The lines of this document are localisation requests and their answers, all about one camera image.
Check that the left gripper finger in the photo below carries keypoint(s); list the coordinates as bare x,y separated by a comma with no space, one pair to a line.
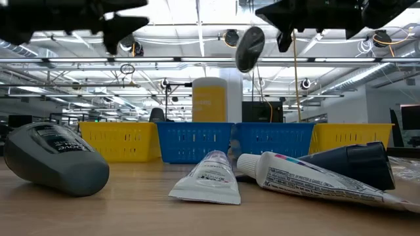
121,4
121,27

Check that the black monitor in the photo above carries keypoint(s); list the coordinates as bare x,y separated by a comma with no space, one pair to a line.
411,116
19,120

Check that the dark office chair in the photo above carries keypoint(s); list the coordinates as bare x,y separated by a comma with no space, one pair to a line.
157,115

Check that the long ceiling light rail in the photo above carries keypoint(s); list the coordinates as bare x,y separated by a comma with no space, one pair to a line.
210,59

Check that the large black screen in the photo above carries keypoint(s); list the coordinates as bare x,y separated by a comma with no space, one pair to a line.
262,111

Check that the yellow plastic basket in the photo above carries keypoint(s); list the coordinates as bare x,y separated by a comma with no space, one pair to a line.
348,134
121,141

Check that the silver ventilation duct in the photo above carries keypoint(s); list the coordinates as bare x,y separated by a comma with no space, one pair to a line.
361,77

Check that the yellow canister white lid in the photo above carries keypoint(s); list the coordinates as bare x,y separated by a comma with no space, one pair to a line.
210,105

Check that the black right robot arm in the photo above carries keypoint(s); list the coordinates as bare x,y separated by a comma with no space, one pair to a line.
387,13

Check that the small white Crest toothpaste tube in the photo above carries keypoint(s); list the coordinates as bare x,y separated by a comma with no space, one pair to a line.
210,183

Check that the dark navy tube black cap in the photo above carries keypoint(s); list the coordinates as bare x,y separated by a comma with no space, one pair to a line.
357,164

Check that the grey Dove bottle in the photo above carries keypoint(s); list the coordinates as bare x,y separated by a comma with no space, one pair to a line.
65,170

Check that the blue plastic basket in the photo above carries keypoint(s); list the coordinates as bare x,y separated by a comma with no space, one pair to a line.
183,141
272,137

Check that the white toothpaste tube ribbed cap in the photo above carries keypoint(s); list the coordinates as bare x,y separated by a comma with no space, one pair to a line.
311,183

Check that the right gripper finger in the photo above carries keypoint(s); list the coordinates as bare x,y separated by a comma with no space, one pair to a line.
285,41
288,14

